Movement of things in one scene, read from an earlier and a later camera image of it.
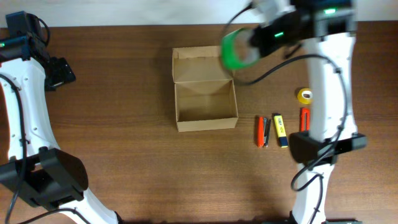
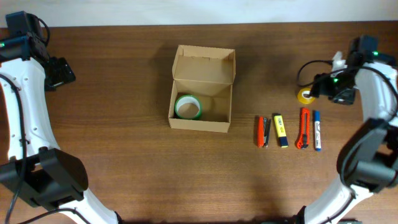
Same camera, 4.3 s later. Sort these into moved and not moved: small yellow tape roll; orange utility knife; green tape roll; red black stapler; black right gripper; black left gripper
Moved: green tape roll; black right gripper
Not moved: small yellow tape roll; orange utility knife; black left gripper; red black stapler
